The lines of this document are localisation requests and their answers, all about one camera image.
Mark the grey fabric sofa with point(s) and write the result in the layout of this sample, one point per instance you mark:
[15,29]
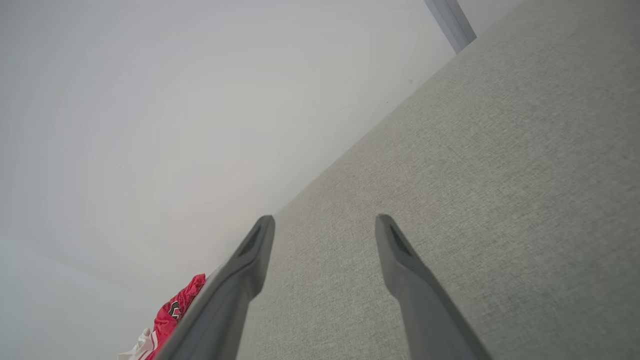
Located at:
[500,175]

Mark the grey metal pole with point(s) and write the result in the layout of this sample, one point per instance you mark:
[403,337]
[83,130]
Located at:
[452,22]

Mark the red Bulls basketball jersey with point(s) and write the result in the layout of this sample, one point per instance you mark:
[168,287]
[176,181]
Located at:
[172,312]

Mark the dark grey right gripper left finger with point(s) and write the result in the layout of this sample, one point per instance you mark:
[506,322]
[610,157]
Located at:
[225,310]

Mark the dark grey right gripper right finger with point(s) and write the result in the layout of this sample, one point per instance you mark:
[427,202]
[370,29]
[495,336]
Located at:
[425,310]

